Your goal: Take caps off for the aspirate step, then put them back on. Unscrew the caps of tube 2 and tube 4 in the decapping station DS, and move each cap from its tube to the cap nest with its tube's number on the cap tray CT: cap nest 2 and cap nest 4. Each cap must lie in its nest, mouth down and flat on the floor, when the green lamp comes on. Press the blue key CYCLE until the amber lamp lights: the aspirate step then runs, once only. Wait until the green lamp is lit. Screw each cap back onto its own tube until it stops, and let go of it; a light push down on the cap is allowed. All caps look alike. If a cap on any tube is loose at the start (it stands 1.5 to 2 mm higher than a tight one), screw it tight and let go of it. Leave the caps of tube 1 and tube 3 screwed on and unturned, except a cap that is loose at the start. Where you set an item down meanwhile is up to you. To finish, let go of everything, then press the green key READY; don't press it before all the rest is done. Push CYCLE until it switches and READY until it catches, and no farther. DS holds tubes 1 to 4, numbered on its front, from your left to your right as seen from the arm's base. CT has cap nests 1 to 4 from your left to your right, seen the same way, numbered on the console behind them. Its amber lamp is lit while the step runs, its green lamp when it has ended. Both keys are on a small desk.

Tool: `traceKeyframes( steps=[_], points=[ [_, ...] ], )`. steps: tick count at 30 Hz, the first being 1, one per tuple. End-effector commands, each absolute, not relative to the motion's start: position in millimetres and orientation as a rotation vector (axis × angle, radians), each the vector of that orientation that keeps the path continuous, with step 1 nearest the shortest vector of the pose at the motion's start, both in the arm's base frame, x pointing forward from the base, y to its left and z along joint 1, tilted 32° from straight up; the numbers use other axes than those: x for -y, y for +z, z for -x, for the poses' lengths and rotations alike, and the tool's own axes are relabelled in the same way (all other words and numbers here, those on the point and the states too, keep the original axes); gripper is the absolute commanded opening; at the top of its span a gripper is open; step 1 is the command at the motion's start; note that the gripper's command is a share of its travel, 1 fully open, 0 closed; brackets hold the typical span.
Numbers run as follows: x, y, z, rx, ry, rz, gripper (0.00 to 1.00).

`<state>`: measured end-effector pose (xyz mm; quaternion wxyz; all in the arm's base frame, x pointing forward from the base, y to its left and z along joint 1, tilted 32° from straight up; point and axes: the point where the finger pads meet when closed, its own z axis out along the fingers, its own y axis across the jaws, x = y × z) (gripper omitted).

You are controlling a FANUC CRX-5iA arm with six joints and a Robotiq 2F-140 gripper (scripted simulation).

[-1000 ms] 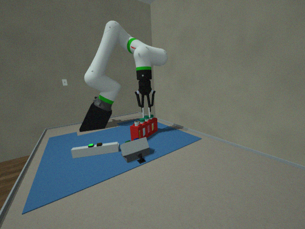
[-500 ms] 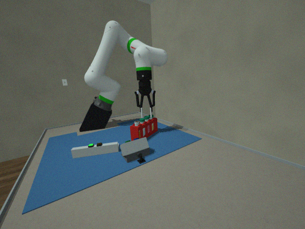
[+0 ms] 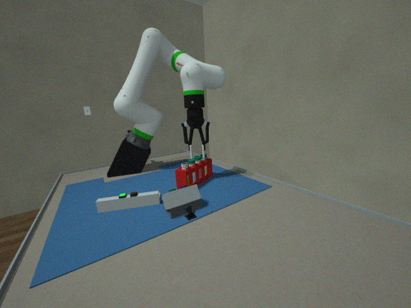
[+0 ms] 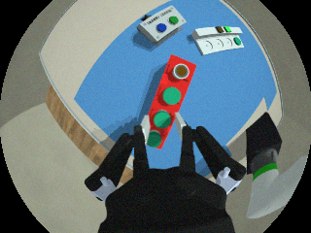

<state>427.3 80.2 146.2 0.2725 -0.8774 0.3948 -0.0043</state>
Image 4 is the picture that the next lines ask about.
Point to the red tube rack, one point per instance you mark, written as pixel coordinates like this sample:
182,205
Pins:
168,80

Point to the blue flat mat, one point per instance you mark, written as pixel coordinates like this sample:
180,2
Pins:
225,90

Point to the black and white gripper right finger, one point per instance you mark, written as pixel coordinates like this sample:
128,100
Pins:
219,162

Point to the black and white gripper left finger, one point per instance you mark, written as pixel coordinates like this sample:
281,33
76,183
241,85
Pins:
106,178

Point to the green round cap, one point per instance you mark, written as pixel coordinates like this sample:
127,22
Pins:
171,95
162,119
154,140
237,41

